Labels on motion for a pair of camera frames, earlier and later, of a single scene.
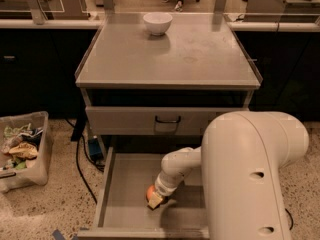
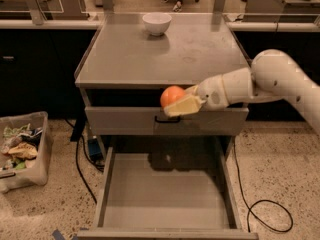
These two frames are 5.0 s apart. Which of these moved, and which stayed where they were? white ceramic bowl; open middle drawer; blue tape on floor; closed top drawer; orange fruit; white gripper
Moved: orange fruit; white gripper
Stayed: closed top drawer; open middle drawer; white ceramic bowl; blue tape on floor
